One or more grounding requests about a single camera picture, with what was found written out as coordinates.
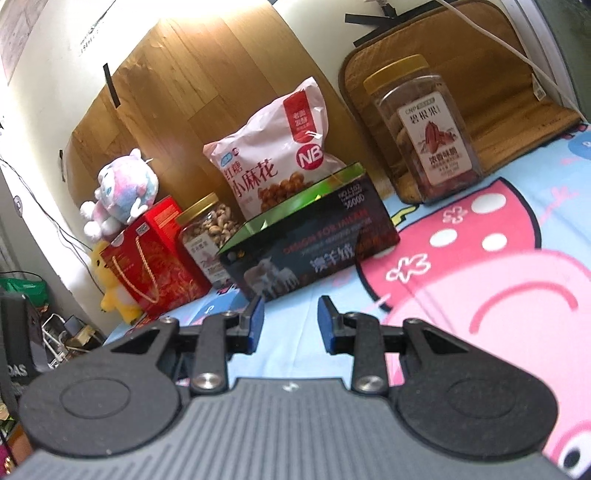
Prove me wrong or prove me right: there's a red gift bag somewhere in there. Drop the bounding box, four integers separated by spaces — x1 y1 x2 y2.
101 196 211 319

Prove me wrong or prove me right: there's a black open tin box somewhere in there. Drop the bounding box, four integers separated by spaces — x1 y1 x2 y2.
217 163 400 301

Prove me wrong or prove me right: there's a yellow duck plush toy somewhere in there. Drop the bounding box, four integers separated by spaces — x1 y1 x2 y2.
90 240 143 325

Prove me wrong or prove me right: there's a cashew jar gold lid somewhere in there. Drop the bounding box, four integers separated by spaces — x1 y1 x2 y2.
174 192 246 289

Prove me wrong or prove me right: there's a cartoon pig bedsheet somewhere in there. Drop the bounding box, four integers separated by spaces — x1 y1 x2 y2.
102 127 590 479

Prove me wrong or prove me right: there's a pink white plush toy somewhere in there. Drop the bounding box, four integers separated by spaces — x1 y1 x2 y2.
79 148 159 243

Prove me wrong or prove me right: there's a pink snack bag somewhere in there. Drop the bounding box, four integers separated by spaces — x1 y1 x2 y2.
204 77 345 220

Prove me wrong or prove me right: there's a pecan jar gold lid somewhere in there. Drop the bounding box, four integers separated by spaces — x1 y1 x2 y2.
363 54 483 203

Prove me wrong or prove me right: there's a wooden board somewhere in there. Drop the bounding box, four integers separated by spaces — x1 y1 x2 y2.
64 1 393 207

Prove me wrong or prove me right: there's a white power cable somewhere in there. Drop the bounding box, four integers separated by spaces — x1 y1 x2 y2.
435 0 581 112

